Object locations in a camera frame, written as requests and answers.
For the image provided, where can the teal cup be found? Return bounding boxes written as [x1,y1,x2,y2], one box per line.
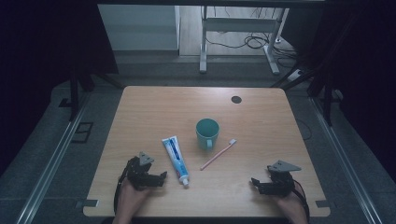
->
[195,118,220,151]

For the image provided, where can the white cabinet panel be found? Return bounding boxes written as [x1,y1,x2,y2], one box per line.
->
[97,4,181,51]

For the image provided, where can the person's left hand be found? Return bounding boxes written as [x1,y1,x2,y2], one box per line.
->
[115,177,154,219]

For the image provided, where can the black metal stand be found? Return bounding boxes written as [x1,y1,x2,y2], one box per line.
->
[58,60,125,122]
[270,12,345,127]

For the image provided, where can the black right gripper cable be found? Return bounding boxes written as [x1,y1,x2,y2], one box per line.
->
[290,177,311,224]

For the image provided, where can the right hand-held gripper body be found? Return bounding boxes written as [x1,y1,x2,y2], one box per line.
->
[265,160,303,198]

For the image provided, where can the grey floor rail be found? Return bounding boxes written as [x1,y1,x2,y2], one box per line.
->
[14,92,92,224]
[308,96,375,224]

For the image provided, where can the white and blue toothpaste tube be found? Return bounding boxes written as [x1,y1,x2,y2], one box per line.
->
[161,135,191,188]

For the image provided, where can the black floor cables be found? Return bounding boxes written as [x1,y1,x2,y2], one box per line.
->
[205,7,301,70]

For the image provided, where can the person's right hand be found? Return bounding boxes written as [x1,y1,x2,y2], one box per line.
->
[271,189,308,222]

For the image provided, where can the thin black floor cable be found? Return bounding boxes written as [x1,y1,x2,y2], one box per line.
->
[295,118,313,142]

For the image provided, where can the dark curtain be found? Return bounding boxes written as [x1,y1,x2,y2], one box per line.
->
[0,0,120,178]
[281,0,396,185]

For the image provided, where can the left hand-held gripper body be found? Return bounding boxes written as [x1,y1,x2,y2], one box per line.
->
[125,151,157,191]

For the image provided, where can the white desk frame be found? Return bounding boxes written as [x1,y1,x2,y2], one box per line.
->
[199,5,290,76]

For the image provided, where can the pink toothbrush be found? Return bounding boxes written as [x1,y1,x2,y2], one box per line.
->
[200,138,237,172]

